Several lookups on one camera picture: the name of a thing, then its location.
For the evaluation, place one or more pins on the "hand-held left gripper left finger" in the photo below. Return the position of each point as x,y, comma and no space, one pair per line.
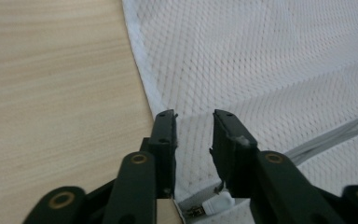
164,149

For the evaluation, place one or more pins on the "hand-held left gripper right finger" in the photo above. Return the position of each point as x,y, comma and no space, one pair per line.
233,161

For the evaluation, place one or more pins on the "white mesh laundry bag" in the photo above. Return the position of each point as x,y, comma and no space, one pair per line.
230,62

